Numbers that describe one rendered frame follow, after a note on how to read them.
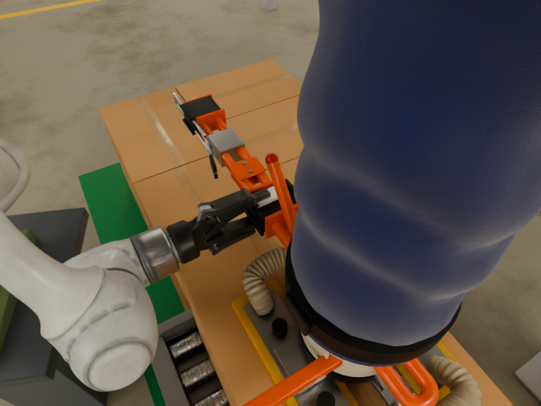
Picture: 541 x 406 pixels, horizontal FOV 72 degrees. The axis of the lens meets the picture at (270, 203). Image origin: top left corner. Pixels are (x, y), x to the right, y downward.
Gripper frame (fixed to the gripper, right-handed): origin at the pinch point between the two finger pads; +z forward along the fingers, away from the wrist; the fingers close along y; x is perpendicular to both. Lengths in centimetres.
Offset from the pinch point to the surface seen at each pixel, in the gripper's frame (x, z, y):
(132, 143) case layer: -102, -13, 52
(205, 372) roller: 4, -24, 53
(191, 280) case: 0.6, -19.3, 12.3
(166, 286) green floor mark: -61, -25, 107
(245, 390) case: 24.6, -19.2, 12.4
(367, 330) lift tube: 33.7, -7.4, -17.4
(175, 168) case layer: -77, -3, 53
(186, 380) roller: 4, -30, 52
